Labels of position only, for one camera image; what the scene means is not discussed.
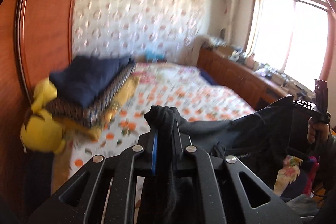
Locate yellow plush toy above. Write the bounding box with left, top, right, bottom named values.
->
left=20, top=78, right=67, bottom=153

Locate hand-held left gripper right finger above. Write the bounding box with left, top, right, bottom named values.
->
left=172, top=122, right=286, bottom=224

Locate dark blue bedsheet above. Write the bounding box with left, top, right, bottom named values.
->
left=199, top=69, right=218, bottom=85

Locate navy folded garment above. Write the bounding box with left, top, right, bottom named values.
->
left=49, top=55, right=137, bottom=106

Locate circle-patterned folded garment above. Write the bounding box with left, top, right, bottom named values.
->
left=46, top=64, right=137, bottom=127

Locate black T-shirt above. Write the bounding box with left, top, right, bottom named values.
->
left=140, top=95, right=319, bottom=224

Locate person's right forearm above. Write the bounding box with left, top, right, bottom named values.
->
left=315, top=132, right=336, bottom=180

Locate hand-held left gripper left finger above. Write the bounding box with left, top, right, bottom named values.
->
left=51, top=132, right=158, bottom=224

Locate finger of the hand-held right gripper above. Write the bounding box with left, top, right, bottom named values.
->
left=292, top=100, right=320, bottom=113

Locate orange fruit print bedsheet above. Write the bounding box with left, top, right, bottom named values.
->
left=68, top=63, right=256, bottom=182

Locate wooden low cabinet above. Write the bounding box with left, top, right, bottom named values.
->
left=197, top=47, right=294, bottom=109

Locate wood-framed window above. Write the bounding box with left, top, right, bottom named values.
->
left=247, top=0, right=334, bottom=85

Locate beige window curtain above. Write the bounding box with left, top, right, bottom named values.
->
left=223, top=0, right=242, bottom=38

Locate person's right hand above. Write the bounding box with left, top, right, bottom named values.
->
left=307, top=119, right=330, bottom=146

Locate floral blanket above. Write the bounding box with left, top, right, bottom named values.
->
left=273, top=156, right=305, bottom=195

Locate circle-patterned sheer curtain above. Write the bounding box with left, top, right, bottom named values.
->
left=71, top=0, right=208, bottom=67

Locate blue box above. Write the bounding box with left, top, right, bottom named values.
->
left=145, top=49, right=164, bottom=62

